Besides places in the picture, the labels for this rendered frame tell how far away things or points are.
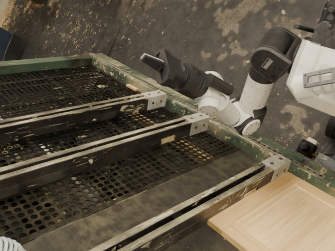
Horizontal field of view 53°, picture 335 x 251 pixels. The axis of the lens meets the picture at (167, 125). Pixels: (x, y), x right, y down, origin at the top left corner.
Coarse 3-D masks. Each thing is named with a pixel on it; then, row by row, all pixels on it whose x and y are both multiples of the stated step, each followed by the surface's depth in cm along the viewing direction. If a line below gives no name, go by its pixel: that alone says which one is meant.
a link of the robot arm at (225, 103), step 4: (208, 72) 103; (212, 72) 103; (216, 72) 104; (216, 76) 103; (220, 76) 105; (220, 92) 110; (220, 96) 111; (224, 96) 110; (228, 96) 110; (220, 100) 111; (224, 100) 110; (228, 100) 110; (220, 104) 110; (224, 104) 109; (228, 104) 110; (220, 108) 110; (224, 108) 109; (228, 108) 111; (220, 112) 111; (224, 112) 111
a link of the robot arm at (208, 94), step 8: (208, 80) 97; (216, 80) 97; (200, 88) 97; (208, 88) 100; (216, 88) 98; (224, 88) 99; (232, 88) 101; (192, 96) 99; (200, 96) 101; (208, 96) 100; (216, 96) 101; (200, 104) 101; (208, 104) 99; (216, 104) 100; (208, 112) 104; (216, 112) 103
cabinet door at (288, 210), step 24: (264, 192) 119; (288, 192) 122; (312, 192) 123; (216, 216) 104; (240, 216) 106; (264, 216) 108; (288, 216) 109; (312, 216) 111; (240, 240) 96; (264, 240) 98; (288, 240) 100; (312, 240) 101
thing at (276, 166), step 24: (264, 168) 126; (288, 168) 133; (216, 192) 107; (240, 192) 111; (168, 216) 93; (192, 216) 95; (0, 240) 58; (120, 240) 83; (144, 240) 84; (168, 240) 91
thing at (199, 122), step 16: (144, 128) 138; (160, 128) 142; (176, 128) 144; (192, 128) 152; (96, 144) 122; (112, 144) 123; (128, 144) 127; (144, 144) 134; (160, 144) 140; (32, 160) 107; (48, 160) 110; (64, 160) 110; (80, 160) 114; (96, 160) 119; (112, 160) 125; (0, 176) 98; (16, 176) 100; (32, 176) 104; (48, 176) 108; (64, 176) 113; (0, 192) 99; (16, 192) 102
